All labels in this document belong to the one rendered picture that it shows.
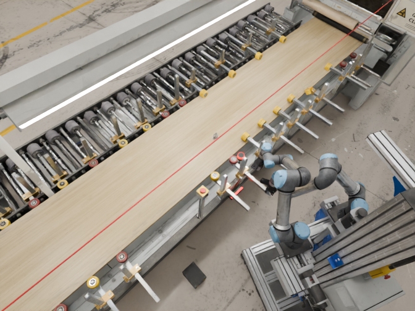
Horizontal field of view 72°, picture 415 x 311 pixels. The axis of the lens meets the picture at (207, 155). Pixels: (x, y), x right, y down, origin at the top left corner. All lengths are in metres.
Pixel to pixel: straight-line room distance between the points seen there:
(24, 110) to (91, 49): 0.31
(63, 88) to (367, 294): 2.03
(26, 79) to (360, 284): 2.09
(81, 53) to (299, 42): 3.28
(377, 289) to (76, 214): 2.21
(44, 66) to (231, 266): 2.64
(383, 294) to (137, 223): 1.76
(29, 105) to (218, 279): 2.53
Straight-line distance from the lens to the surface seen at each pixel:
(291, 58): 3.80
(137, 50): 1.28
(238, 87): 3.26
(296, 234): 2.11
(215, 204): 2.66
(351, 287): 2.19
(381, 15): 4.25
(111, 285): 2.62
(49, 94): 1.17
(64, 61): 1.14
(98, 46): 1.18
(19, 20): 6.41
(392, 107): 5.28
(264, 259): 3.10
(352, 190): 2.39
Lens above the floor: 3.15
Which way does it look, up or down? 58 degrees down
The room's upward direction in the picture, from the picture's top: 6 degrees clockwise
